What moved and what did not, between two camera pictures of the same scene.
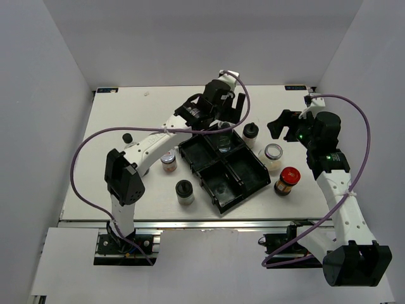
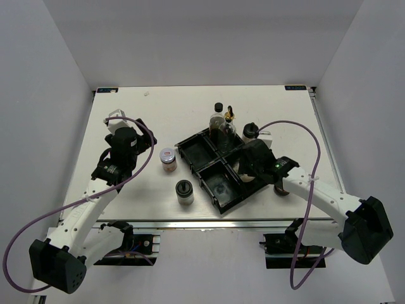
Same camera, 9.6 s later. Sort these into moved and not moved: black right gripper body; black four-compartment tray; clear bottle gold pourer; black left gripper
Moved: black left gripper; black right gripper body
Not moved: clear bottle gold pourer; black four-compartment tray
